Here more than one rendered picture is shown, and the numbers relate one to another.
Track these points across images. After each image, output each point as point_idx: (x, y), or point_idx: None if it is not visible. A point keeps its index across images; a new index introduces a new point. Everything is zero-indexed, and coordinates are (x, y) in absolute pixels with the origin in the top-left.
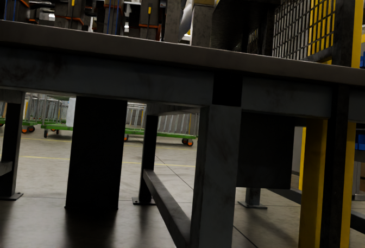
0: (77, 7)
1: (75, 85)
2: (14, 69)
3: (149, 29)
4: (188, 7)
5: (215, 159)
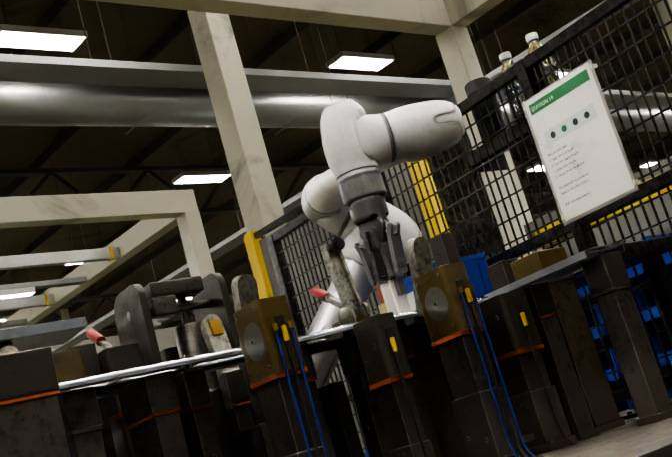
0: (402, 352)
1: None
2: None
3: (531, 355)
4: (351, 271)
5: None
